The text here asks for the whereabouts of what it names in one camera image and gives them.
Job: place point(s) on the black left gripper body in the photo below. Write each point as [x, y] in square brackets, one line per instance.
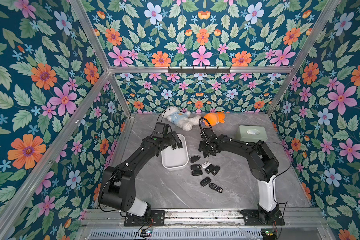
[168, 140]

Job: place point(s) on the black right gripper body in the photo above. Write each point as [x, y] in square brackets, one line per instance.
[209, 144]

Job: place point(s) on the white car key fob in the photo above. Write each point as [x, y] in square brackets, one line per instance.
[205, 165]

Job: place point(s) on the black shield-shaped car key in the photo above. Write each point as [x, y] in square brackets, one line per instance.
[194, 159]

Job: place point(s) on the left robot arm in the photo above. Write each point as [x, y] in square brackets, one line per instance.
[118, 188]

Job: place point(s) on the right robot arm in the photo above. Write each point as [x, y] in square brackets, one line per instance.
[262, 162]

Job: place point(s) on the black key centre pair left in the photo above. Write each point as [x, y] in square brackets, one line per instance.
[209, 168]

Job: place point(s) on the black key pair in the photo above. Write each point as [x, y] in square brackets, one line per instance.
[215, 170]
[209, 168]

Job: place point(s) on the white storage tray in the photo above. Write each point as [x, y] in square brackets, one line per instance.
[175, 159]

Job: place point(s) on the black key centre pair right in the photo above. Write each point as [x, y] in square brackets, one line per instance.
[215, 170]

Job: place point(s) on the black key left upper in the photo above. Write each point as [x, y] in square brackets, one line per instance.
[196, 167]

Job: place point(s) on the black key left lower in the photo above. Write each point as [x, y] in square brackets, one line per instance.
[196, 172]

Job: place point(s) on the black flip key lower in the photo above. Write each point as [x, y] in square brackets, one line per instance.
[206, 181]

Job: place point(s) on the black chrome key lowest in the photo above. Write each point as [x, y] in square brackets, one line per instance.
[215, 187]

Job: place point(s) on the green tissue box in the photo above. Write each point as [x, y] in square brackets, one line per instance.
[251, 134]

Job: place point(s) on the white plush bear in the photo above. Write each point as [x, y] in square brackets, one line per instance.
[180, 119]

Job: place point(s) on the orange plush fish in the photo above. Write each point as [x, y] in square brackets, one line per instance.
[215, 118]

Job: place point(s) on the black wall hook rail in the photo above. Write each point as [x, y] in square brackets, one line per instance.
[199, 70]

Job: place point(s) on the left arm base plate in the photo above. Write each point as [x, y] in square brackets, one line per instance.
[154, 219]

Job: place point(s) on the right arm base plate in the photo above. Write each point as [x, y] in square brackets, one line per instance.
[263, 218]

